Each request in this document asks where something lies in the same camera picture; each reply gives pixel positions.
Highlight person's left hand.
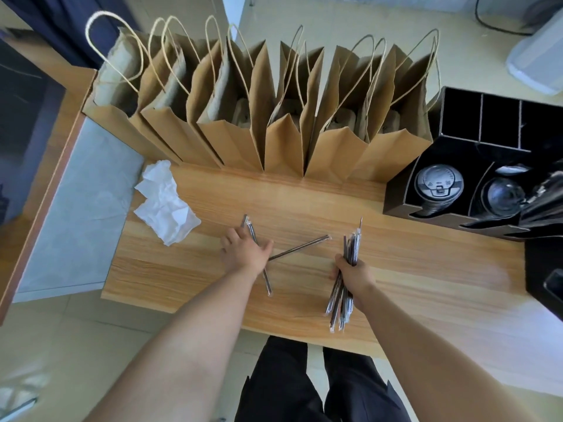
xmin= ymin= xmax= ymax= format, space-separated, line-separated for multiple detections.
xmin=220 ymin=227 xmax=274 ymax=276

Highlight person's right hand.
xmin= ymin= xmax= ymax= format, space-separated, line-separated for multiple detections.
xmin=329 ymin=254 xmax=377 ymax=311

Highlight bundle of black straws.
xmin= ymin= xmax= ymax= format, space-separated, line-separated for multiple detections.
xmin=325 ymin=217 xmax=364 ymax=334

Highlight person's left forearm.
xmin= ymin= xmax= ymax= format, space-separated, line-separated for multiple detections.
xmin=84 ymin=263 xmax=264 ymax=422

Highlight person's right forearm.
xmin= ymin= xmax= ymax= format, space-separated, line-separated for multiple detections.
xmin=354 ymin=283 xmax=544 ymax=422

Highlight crumpled white tissue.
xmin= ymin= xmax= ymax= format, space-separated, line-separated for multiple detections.
xmin=133 ymin=160 xmax=202 ymax=247

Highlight row of brown paper bags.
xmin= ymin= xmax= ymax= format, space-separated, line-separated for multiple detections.
xmin=83 ymin=11 xmax=442 ymax=183

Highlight cup with grey lid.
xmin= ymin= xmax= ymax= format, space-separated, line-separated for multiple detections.
xmin=414 ymin=164 xmax=465 ymax=214

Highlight person's black trousers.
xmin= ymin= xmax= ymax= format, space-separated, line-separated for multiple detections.
xmin=234 ymin=336 xmax=413 ymax=422

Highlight cup with clear dome lid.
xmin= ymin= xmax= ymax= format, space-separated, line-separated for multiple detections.
xmin=479 ymin=164 xmax=534 ymax=218

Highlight black cardboard organiser box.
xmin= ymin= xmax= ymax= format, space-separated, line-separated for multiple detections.
xmin=383 ymin=86 xmax=563 ymax=242

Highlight grey top side table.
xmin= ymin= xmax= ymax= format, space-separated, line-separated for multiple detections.
xmin=0 ymin=28 xmax=147 ymax=326

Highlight small black box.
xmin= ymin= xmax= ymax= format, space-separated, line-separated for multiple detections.
xmin=523 ymin=236 xmax=563 ymax=322

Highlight white appliance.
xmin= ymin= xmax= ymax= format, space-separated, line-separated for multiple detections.
xmin=506 ymin=8 xmax=563 ymax=96

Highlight clear plastic bag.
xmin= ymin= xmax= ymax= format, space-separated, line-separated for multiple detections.
xmin=0 ymin=372 xmax=50 ymax=422

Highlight dark blue curtain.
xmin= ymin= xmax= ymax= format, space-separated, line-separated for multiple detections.
xmin=4 ymin=0 xmax=138 ymax=69

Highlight black cable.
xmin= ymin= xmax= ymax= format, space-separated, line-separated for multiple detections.
xmin=474 ymin=0 xmax=535 ymax=37

